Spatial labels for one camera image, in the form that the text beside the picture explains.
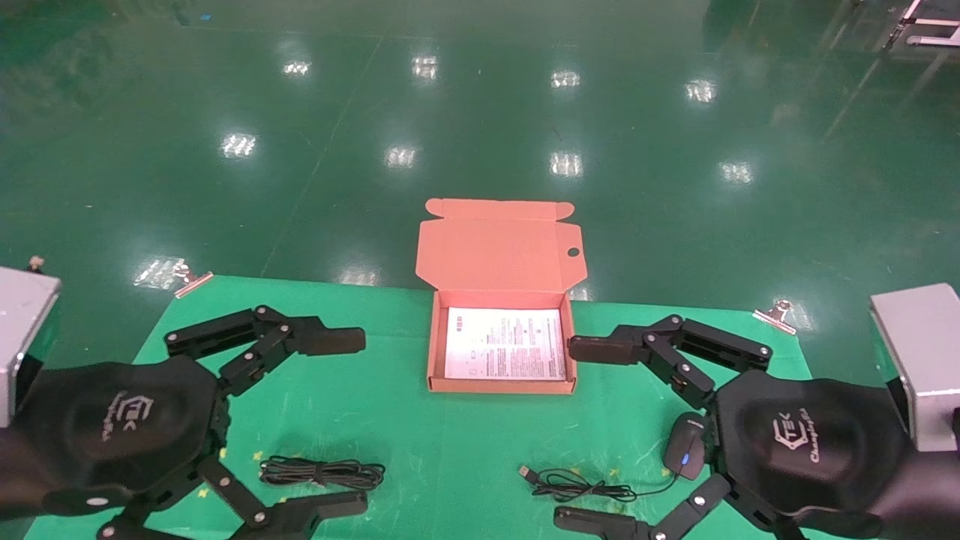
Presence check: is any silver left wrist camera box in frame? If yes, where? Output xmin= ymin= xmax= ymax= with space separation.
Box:
xmin=0 ymin=266 xmax=62 ymax=429

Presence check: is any metal binder clip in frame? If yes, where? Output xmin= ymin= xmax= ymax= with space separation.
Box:
xmin=173 ymin=262 xmax=215 ymax=299
xmin=751 ymin=299 xmax=798 ymax=335

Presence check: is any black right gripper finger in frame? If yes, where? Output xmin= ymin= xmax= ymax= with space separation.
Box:
xmin=553 ymin=472 xmax=782 ymax=540
xmin=568 ymin=314 xmax=774 ymax=410

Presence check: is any green table mat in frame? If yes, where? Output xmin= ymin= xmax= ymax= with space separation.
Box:
xmin=22 ymin=274 xmax=835 ymax=540

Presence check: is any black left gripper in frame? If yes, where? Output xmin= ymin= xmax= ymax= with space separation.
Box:
xmin=13 ymin=305 xmax=370 ymax=540

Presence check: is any white metal rack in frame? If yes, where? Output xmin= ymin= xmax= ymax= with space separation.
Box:
xmin=883 ymin=0 xmax=960 ymax=50

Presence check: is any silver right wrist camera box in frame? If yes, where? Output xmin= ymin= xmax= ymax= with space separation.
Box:
xmin=869 ymin=283 xmax=960 ymax=453

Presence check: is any open brown cardboard box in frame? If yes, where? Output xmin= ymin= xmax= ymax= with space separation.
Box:
xmin=415 ymin=198 xmax=589 ymax=395

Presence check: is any black data cable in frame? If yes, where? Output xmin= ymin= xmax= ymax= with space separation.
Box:
xmin=258 ymin=455 xmax=386 ymax=493

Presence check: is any black wired computer mouse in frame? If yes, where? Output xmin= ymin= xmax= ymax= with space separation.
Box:
xmin=517 ymin=412 xmax=710 ymax=504

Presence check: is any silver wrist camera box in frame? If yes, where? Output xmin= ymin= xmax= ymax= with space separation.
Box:
xmin=0 ymin=266 xmax=62 ymax=429
xmin=869 ymin=283 xmax=960 ymax=453

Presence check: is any white printed instruction sheet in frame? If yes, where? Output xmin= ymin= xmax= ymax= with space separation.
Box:
xmin=443 ymin=307 xmax=568 ymax=382

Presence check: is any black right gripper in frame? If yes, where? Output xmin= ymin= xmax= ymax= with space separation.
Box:
xmin=709 ymin=368 xmax=914 ymax=520

